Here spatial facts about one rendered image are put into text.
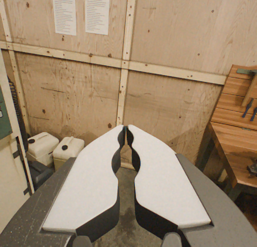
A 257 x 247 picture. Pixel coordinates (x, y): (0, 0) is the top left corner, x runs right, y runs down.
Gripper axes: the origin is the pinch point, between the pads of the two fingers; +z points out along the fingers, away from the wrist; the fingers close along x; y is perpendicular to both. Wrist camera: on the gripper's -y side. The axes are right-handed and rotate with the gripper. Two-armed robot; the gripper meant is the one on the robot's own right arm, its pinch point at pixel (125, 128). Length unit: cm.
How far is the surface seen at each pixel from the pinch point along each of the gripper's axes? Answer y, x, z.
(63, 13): -21, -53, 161
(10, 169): 58, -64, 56
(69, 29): -8, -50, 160
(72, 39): 0, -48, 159
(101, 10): -22, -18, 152
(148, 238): 149, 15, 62
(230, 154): 68, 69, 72
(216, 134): 68, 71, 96
